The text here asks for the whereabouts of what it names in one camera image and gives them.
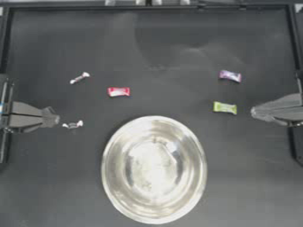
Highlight purple candy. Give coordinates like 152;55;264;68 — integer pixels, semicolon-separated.
217;69;242;83

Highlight white twist-wrapped candy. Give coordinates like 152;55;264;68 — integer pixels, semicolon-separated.
61;119;85;130
67;71;90;85

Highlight steel bowl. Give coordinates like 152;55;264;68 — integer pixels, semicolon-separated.
100;114;208;225

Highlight red candy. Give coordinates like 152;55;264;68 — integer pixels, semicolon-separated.
106;86;130;98

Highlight green candy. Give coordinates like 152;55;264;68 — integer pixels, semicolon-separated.
212;100;238;115

